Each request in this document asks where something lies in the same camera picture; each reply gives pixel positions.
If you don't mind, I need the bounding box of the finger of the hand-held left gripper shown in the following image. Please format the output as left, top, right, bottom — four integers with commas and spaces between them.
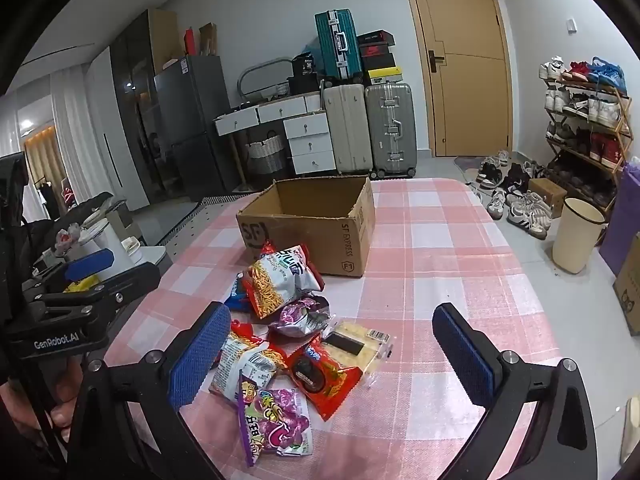
37, 261, 162, 328
30, 248, 116, 293

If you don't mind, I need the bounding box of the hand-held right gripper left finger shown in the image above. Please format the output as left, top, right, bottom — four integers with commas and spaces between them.
65, 301, 233, 480

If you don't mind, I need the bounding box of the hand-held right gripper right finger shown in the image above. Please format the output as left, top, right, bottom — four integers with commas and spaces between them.
431, 302, 598, 480

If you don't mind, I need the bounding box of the red white noodle crisps packet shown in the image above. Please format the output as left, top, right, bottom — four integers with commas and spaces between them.
209, 319, 288, 403

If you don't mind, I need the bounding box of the blue cookie packet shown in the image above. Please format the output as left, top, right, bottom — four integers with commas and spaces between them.
224, 280, 251, 313

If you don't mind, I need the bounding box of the purple candy packet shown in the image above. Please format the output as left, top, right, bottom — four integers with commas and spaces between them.
237, 370, 313, 467

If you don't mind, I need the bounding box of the purple silver crisps packet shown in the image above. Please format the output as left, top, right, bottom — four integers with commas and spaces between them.
268, 296, 333, 338

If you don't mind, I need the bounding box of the clear cracker packet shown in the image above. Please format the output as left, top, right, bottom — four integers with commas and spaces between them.
320, 321, 396, 376

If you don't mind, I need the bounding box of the white blue noodle crisps packet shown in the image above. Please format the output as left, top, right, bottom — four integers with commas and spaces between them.
242, 244, 325, 320

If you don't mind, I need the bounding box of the red cookie packet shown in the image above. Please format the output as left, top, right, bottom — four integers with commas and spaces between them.
286, 336, 362, 422

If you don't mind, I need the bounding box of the brown cardboard box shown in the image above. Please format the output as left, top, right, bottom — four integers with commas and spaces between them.
236, 176, 376, 278

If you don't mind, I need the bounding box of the person's left hand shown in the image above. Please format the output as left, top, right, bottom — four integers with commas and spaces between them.
0, 355, 86, 431

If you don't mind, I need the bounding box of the white kitchen appliance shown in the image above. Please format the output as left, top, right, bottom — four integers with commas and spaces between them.
80, 217, 143, 273

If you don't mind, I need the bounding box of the dark cloth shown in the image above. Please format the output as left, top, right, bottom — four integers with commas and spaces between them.
30, 192, 128, 256

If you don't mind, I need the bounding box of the cream dotted floor rug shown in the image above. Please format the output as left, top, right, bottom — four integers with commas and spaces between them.
135, 191, 273, 266

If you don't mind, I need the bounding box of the pink checked tablecloth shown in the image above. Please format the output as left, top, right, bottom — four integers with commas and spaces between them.
75, 177, 571, 480

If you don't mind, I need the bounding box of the white sheer curtain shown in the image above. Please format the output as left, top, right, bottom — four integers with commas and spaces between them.
50, 67, 111, 206

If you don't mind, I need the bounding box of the white tall cabinet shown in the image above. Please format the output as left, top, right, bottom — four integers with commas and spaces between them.
82, 46, 151, 213

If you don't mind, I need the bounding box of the dark glass wardrobe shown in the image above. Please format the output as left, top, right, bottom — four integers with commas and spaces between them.
110, 9, 181, 211

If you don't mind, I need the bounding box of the pile of scattered shoes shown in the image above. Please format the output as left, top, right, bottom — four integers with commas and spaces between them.
472, 149, 553, 240

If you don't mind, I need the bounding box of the cream waste bin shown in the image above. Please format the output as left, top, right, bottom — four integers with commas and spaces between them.
552, 197, 607, 275

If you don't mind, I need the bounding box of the dark grey refrigerator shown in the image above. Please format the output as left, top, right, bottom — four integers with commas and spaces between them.
154, 55, 241, 201

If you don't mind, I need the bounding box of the small cardboard box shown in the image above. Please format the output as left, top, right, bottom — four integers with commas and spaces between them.
528, 177, 568, 218

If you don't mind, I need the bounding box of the cream slipper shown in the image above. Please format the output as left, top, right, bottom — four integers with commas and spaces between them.
620, 396, 640, 466

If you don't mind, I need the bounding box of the owl print cardboard box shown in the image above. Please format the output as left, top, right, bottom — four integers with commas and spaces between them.
612, 232, 640, 337

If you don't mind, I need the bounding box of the grey door mat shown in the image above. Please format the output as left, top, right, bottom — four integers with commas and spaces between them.
453, 156, 488, 183

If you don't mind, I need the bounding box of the woven laundry basket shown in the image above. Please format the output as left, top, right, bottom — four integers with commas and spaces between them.
245, 132, 287, 176

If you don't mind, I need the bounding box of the purple bag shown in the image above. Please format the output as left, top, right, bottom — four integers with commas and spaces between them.
599, 157, 640, 276

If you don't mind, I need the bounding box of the white drawer desk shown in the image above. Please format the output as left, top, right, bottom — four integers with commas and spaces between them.
215, 94, 337, 176

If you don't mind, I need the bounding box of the silver suitcase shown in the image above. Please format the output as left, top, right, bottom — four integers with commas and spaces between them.
365, 82, 417, 179

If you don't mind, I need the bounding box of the beige suitcase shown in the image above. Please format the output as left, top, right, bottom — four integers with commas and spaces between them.
322, 82, 373, 175

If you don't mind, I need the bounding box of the wooden shoe rack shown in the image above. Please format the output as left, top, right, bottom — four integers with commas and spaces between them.
544, 72, 633, 216

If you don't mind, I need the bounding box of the wooden door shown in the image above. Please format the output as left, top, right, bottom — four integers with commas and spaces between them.
398, 0, 516, 158

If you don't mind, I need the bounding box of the shoe rack with shoes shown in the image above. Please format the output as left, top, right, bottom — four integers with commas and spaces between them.
539, 56, 632, 211

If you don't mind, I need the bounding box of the black printed bag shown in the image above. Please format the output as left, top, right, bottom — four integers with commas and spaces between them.
291, 52, 321, 93

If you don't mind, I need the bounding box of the black shoe box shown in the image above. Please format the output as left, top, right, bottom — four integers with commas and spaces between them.
361, 54, 401, 72

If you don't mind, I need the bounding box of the teal suitcase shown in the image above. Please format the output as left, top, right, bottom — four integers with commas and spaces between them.
315, 10, 363, 81

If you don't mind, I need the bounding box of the dark brown shoe box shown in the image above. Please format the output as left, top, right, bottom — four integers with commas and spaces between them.
357, 31, 396, 47

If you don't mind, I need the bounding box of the grey arched metal frame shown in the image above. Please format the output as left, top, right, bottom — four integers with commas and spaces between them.
237, 57, 296, 101

